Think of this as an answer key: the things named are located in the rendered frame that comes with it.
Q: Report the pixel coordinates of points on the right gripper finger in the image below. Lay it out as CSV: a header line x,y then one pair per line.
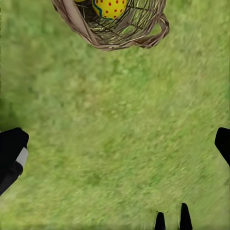
x,y
160,222
185,222

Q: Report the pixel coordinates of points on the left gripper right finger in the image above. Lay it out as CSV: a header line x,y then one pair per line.
x,y
222,141

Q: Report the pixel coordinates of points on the wicker basket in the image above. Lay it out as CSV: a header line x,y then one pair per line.
x,y
91,31

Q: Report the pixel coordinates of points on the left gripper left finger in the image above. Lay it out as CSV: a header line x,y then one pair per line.
x,y
11,144

